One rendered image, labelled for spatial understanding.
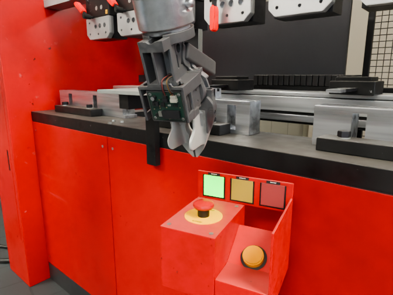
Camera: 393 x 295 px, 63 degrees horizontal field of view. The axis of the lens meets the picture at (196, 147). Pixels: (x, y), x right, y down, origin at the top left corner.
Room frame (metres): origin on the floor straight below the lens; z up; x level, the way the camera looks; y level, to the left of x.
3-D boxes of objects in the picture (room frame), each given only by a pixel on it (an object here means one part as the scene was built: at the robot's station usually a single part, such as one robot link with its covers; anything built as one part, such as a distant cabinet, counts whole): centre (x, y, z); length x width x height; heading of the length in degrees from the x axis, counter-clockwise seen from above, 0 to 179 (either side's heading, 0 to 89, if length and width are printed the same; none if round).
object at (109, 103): (1.42, 0.45, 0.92); 0.50 x 0.06 x 0.10; 50
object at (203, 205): (0.56, -0.01, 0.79); 0.04 x 0.04 x 0.04
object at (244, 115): (1.02, -0.02, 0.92); 0.39 x 0.06 x 0.10; 50
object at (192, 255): (0.55, -0.06, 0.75); 0.20 x 0.16 x 0.18; 64
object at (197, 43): (1.06, 0.03, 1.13); 0.10 x 0.02 x 0.10; 50
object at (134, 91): (0.95, 0.12, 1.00); 0.26 x 0.18 x 0.01; 140
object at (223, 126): (0.99, 0.03, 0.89); 0.30 x 0.05 x 0.03; 50
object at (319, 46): (1.60, -0.13, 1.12); 1.13 x 0.02 x 0.44; 50
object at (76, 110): (1.40, 0.52, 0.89); 0.30 x 0.05 x 0.03; 50
